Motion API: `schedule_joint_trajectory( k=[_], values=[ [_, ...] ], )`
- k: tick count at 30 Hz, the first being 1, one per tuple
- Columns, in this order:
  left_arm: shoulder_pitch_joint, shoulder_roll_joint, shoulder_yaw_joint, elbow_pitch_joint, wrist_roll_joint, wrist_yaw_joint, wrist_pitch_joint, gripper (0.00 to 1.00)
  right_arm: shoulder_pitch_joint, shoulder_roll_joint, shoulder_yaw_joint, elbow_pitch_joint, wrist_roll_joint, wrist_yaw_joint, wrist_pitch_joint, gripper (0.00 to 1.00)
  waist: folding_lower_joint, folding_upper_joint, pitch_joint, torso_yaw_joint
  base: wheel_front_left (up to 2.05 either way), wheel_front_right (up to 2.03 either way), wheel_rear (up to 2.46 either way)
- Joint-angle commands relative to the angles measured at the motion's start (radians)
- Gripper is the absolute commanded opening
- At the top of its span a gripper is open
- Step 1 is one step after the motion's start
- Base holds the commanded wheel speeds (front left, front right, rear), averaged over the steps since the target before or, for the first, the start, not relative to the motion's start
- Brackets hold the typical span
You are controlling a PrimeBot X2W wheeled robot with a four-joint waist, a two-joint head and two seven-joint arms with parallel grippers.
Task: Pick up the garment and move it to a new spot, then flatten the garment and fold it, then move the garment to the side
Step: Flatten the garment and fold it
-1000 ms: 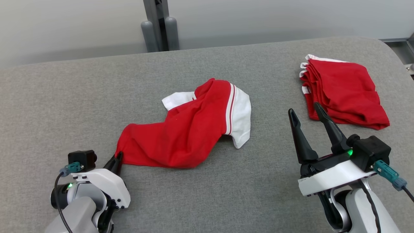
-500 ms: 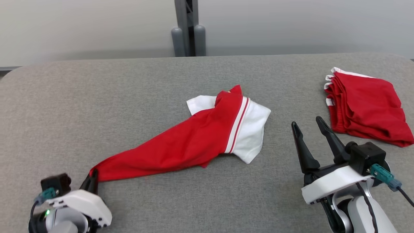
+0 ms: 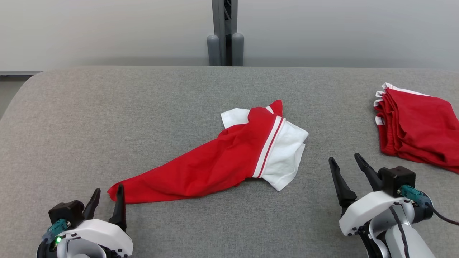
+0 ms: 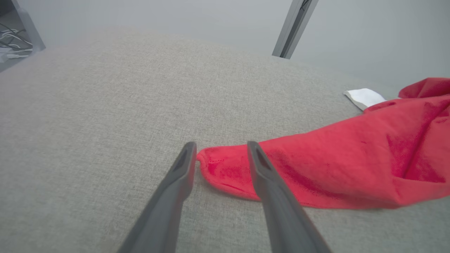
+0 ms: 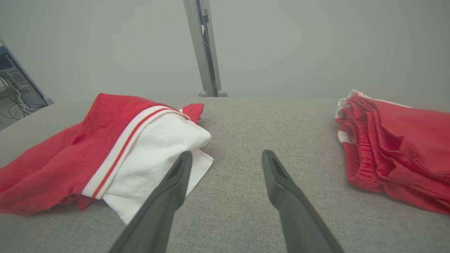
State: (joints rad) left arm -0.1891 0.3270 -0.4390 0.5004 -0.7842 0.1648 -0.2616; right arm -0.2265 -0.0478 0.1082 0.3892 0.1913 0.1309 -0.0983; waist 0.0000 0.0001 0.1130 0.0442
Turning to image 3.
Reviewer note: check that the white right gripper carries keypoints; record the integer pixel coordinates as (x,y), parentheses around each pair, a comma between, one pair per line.
(365,211)

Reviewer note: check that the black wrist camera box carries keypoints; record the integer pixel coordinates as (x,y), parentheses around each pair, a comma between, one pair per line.
(396,181)
(66,213)

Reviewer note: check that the red shorts with white stripe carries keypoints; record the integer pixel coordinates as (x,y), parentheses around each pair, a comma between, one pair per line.
(416,129)

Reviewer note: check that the grey metal partition post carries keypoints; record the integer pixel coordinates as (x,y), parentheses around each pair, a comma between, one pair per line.
(216,18)

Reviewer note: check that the red and white basketball jersey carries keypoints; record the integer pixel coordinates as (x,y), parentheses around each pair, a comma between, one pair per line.
(215,161)

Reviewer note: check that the grey cylindrical post foot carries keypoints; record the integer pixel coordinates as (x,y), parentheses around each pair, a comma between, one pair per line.
(237,50)
(213,50)

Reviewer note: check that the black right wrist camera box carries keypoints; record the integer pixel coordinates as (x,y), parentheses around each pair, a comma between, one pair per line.
(396,181)

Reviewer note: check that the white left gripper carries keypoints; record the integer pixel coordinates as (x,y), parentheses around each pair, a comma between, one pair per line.
(100,231)

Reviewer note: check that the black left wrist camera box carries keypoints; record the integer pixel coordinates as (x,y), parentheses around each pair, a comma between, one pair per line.
(66,213)

